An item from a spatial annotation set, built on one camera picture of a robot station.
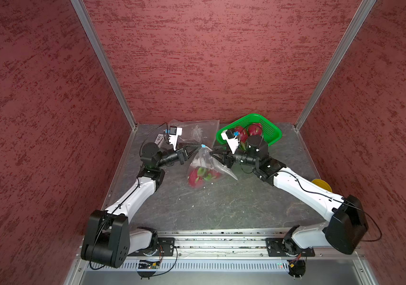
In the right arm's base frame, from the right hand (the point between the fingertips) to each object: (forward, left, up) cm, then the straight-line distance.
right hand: (212, 153), depth 73 cm
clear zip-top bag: (+30, +8, -19) cm, 37 cm away
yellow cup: (-6, -53, -19) cm, 57 cm away
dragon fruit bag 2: (0, 0, -18) cm, 18 cm away
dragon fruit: (+27, -20, -19) cm, 39 cm away
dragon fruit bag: (+31, -28, -18) cm, 45 cm away
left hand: (0, +5, +3) cm, 6 cm away
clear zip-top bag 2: (-1, +4, -2) cm, 5 cm away
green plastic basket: (+33, -39, -23) cm, 56 cm away
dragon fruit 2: (-4, +8, -14) cm, 16 cm away
